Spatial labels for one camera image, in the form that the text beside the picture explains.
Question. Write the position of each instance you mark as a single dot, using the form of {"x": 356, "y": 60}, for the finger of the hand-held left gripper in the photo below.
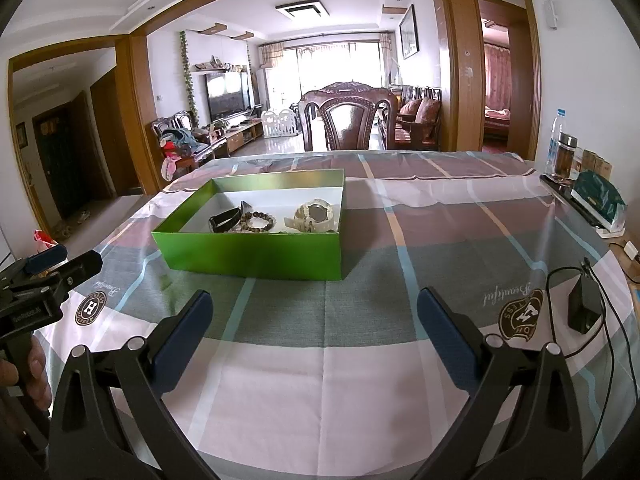
{"x": 47, "y": 258}
{"x": 77, "y": 270}

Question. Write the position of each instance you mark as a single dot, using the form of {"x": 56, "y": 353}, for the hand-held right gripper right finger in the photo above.
{"x": 445, "y": 335}

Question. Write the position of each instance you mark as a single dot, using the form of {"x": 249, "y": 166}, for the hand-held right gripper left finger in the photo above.
{"x": 185, "y": 335}

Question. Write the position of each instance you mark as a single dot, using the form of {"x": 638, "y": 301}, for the green cardboard box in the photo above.
{"x": 250, "y": 257}

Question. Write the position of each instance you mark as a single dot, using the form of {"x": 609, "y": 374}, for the black wristband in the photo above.
{"x": 220, "y": 221}

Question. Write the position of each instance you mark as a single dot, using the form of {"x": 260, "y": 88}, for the white wristwatch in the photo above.
{"x": 315, "y": 212}

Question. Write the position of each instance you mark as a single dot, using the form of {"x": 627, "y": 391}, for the person's left hand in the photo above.
{"x": 40, "y": 380}

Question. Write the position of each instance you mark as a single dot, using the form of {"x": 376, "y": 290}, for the white and red shopping bag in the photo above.
{"x": 44, "y": 241}

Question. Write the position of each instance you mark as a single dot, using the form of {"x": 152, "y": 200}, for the pile of colourful clothes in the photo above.
{"x": 177, "y": 145}

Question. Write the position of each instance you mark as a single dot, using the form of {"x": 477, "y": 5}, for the wooden armchair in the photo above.
{"x": 205, "y": 145}

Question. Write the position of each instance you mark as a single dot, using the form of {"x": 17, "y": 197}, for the black tray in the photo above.
{"x": 557, "y": 187}

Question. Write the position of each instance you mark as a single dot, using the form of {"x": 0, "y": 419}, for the green tissue box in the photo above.
{"x": 597, "y": 200}

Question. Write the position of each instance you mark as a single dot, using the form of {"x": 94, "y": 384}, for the white power strip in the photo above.
{"x": 631, "y": 251}

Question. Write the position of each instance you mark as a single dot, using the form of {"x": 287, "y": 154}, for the wooden television cabinet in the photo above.
{"x": 242, "y": 137}

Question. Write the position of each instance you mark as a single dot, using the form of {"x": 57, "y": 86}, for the glass tea tumbler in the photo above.
{"x": 566, "y": 160}

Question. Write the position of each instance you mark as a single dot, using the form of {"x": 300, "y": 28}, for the wooden sofa with cushions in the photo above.
{"x": 417, "y": 117}

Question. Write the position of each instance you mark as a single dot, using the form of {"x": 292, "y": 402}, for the green ivy garland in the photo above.
{"x": 189, "y": 80}

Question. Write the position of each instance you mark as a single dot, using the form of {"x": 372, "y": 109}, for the bed with pink cover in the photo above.
{"x": 497, "y": 120}

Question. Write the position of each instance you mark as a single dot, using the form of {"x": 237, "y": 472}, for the brown carton pack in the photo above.
{"x": 597, "y": 162}

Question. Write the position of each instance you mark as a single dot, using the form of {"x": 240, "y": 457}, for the flat screen television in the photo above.
{"x": 227, "y": 94}

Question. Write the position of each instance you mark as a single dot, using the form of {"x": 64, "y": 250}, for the white baby fence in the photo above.
{"x": 280, "y": 124}

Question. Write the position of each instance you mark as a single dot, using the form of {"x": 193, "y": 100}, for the clear water bottle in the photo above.
{"x": 555, "y": 127}

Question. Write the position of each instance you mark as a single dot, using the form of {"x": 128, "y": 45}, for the carved wooden dining chair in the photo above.
{"x": 350, "y": 120}

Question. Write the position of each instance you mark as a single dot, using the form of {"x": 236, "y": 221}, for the white standing air conditioner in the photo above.
{"x": 265, "y": 89}

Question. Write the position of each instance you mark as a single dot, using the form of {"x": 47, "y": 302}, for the pink curtain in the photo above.
{"x": 495, "y": 77}

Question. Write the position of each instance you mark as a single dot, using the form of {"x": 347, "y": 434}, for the beige curtain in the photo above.
{"x": 271, "y": 54}

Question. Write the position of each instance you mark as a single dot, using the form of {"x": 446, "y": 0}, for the square ceiling lamp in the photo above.
{"x": 300, "y": 10}

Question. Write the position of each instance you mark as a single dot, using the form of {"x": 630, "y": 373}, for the wall shelf with ornaments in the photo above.
{"x": 217, "y": 66}

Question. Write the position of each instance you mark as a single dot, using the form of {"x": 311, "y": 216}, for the framed wall picture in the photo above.
{"x": 408, "y": 32}

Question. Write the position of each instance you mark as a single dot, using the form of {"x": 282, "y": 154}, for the white wall device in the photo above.
{"x": 551, "y": 15}

